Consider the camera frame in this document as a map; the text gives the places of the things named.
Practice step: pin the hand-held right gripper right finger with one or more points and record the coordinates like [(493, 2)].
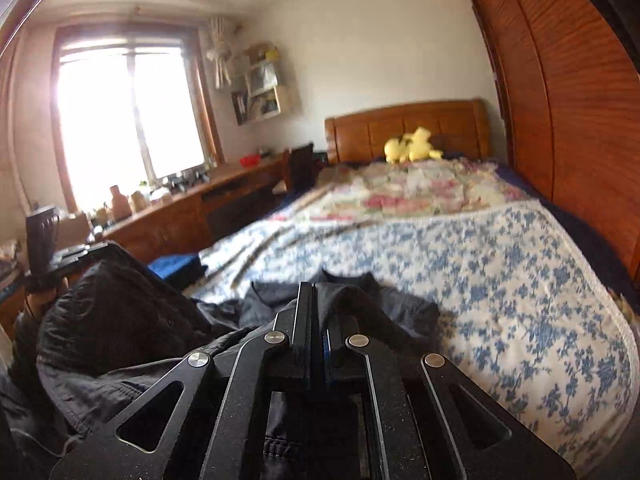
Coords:
[(340, 365)]

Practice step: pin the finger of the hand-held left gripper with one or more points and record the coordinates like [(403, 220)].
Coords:
[(95, 252)]

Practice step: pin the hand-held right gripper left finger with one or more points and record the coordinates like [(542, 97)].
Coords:
[(305, 340)]

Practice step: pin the black jacket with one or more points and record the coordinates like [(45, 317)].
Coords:
[(125, 320)]

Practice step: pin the navy blue folded clothes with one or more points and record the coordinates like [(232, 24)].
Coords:
[(175, 266)]

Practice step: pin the cardboard box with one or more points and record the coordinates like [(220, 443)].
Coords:
[(75, 230)]

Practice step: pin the brown bottle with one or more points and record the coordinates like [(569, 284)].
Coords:
[(121, 204)]

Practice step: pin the wooden desk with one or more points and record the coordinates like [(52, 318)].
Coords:
[(175, 215)]

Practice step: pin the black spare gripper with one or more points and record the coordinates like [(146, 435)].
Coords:
[(200, 177), (177, 181)]

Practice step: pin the wooden framed window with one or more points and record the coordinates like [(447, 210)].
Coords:
[(130, 110)]

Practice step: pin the wooden chair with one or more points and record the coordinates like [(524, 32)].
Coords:
[(302, 167)]

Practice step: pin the blue floral blanket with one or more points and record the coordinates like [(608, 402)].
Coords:
[(500, 285)]

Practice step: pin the red basket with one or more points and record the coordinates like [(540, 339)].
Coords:
[(250, 161)]

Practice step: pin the pink floral quilt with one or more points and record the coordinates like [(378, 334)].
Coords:
[(400, 185)]

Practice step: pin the stack of files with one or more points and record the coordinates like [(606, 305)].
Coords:
[(250, 107)]

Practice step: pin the wooden bed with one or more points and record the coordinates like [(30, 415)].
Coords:
[(360, 130)]

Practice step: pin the yellow plush toy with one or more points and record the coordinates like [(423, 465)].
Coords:
[(412, 149)]

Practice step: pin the tied beige curtain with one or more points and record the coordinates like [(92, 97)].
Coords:
[(220, 55)]

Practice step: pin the white paper bag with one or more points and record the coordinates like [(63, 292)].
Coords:
[(262, 79)]

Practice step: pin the yellow ornament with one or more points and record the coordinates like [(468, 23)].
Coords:
[(271, 54)]

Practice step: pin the navy bed sheet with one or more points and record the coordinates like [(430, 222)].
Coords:
[(575, 220)]

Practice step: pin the wooden louvred wardrobe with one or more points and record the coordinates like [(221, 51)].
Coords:
[(550, 85)]

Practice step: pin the cream wall shelf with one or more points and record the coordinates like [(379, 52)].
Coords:
[(287, 100)]

